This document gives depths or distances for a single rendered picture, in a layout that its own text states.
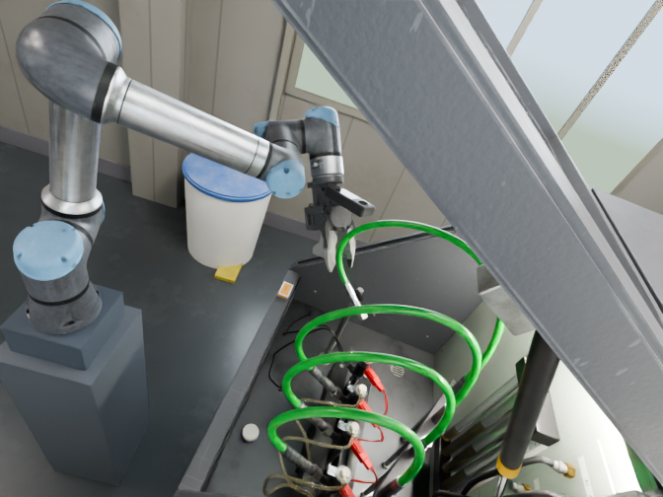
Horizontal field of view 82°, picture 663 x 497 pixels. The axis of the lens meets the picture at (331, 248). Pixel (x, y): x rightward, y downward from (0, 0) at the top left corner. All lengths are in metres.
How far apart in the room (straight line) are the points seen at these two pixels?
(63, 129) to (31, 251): 0.25
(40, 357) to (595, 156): 2.59
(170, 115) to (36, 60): 0.18
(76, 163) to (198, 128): 0.32
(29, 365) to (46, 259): 0.33
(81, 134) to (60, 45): 0.22
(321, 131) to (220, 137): 0.25
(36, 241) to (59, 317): 0.19
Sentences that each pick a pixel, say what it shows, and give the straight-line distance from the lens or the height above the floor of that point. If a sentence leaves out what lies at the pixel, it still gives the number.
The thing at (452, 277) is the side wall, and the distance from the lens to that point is 1.08.
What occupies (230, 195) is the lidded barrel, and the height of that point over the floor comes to 0.59.
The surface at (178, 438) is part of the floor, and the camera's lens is 1.90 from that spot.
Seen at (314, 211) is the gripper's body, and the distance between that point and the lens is 0.86.
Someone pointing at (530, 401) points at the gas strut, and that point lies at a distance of 0.32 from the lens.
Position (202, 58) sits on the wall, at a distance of 2.41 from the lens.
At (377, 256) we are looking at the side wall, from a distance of 1.05.
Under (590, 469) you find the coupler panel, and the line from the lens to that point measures 0.69.
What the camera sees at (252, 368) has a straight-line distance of 0.96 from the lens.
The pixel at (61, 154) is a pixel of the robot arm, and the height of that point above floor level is 1.27.
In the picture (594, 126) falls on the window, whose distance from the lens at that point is 2.53.
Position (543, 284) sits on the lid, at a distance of 0.18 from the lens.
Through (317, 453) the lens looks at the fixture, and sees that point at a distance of 0.88.
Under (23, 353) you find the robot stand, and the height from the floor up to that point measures 0.80.
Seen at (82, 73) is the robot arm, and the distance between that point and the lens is 0.71.
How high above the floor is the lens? 1.78
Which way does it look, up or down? 40 degrees down
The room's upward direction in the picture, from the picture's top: 22 degrees clockwise
